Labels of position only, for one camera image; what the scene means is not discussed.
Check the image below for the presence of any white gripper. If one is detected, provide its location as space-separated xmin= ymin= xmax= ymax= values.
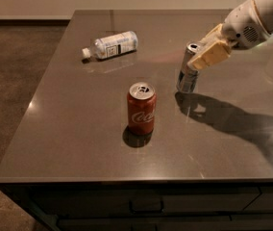
xmin=187 ymin=0 xmax=270 ymax=70

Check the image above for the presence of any silver redbull can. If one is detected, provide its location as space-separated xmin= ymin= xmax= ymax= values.
xmin=177 ymin=41 xmax=202 ymax=93

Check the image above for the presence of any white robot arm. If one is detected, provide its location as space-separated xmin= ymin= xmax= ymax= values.
xmin=187 ymin=0 xmax=273 ymax=70

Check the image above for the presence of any red coke can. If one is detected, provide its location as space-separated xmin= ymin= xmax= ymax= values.
xmin=127 ymin=82 xmax=157 ymax=136

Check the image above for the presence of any clear plastic water bottle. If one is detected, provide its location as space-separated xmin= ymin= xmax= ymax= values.
xmin=82 ymin=31 xmax=138 ymax=60

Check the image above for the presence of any dark right drawer front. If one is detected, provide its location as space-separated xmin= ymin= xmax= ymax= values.
xmin=245 ymin=186 xmax=273 ymax=212

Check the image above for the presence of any dark drawer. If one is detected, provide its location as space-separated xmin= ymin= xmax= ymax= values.
xmin=58 ymin=214 xmax=273 ymax=231
xmin=245 ymin=186 xmax=273 ymax=212
xmin=33 ymin=187 xmax=260 ymax=218

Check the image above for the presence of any dark lower drawer front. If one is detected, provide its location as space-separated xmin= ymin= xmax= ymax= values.
xmin=58 ymin=214 xmax=273 ymax=231

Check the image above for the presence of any black drawer handle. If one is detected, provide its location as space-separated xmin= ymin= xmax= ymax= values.
xmin=129 ymin=199 xmax=164 ymax=214

